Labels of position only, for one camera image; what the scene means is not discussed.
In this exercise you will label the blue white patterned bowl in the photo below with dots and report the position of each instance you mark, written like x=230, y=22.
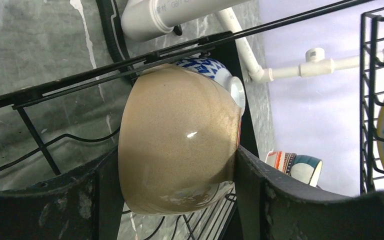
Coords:
x=218, y=72

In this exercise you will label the black wire dish rack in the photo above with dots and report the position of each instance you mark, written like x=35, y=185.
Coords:
x=66, y=71

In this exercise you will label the tan speckled bowl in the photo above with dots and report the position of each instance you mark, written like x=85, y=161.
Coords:
x=177, y=142

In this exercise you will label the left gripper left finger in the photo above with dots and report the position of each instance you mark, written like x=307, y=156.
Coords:
x=85, y=203

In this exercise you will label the white pvc pipe frame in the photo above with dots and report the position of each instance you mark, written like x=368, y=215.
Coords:
x=144, y=20

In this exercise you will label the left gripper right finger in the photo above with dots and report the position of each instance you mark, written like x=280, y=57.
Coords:
x=275, y=206

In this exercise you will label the striped stacked bowls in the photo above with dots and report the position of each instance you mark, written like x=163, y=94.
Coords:
x=304, y=168

